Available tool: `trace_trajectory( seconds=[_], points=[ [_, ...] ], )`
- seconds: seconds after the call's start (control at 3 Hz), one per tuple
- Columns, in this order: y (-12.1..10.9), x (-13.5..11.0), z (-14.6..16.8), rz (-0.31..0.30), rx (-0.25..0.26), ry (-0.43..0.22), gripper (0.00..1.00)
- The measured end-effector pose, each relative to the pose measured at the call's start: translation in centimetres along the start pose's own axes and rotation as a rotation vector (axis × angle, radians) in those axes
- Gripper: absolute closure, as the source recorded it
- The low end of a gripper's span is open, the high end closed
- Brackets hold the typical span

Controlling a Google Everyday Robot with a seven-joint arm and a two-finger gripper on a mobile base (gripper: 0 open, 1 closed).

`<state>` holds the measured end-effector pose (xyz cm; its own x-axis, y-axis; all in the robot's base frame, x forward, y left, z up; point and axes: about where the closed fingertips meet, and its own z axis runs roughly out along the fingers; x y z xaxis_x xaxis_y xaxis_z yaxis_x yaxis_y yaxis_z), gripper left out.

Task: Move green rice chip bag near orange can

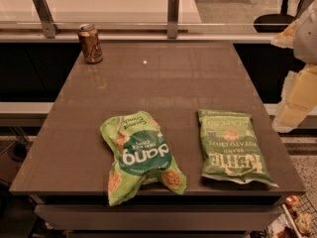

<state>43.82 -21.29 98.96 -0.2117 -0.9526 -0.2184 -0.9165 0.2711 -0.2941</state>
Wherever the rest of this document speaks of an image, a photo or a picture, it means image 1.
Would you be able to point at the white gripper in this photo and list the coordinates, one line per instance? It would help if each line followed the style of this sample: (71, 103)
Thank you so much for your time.
(307, 37)

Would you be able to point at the green Dang rice chip bag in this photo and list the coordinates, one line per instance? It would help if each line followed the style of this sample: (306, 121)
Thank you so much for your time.
(141, 156)

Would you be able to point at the green Kettle potato chip bag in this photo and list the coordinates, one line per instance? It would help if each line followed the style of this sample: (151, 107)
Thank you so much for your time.
(230, 148)

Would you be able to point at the orange soda can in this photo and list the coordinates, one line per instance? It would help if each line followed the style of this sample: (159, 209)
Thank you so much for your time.
(88, 37)

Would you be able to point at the black office chair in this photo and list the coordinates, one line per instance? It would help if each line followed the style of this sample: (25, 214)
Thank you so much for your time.
(275, 23)

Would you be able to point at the glass partition panel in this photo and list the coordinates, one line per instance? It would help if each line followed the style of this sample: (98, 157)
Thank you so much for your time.
(231, 16)

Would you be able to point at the middle metal glass bracket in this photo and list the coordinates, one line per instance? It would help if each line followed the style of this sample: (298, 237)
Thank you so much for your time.
(172, 18)

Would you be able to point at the metal glass bracket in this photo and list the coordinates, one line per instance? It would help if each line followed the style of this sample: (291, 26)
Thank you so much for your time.
(172, 18)
(50, 29)

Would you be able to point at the wire basket with snacks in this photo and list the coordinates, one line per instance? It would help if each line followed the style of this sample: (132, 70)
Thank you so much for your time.
(298, 220)

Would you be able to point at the left metal glass bracket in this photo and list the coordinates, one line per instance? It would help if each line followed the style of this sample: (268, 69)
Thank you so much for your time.
(50, 29)

